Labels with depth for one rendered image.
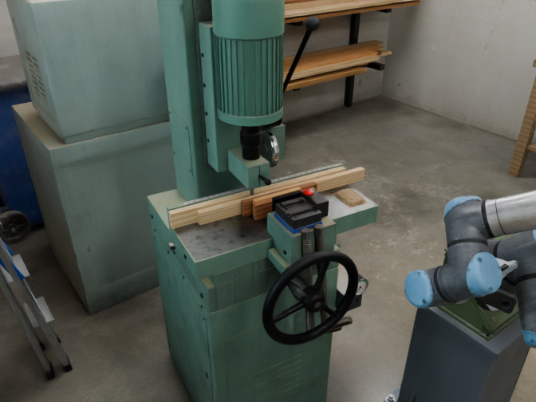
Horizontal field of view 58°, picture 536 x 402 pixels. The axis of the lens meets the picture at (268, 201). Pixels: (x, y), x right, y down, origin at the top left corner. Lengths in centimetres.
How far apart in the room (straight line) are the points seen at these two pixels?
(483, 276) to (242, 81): 71
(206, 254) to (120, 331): 121
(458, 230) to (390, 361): 116
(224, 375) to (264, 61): 94
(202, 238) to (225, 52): 50
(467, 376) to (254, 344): 70
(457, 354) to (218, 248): 88
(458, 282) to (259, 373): 76
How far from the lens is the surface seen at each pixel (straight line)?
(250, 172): 134
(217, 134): 141
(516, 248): 155
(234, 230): 137
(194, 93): 145
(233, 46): 120
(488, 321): 163
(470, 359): 173
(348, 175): 160
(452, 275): 118
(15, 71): 294
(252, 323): 149
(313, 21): 126
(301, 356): 172
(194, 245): 132
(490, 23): 466
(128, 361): 229
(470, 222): 121
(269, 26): 120
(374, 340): 234
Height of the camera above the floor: 166
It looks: 30 degrees down
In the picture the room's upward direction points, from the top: straight up
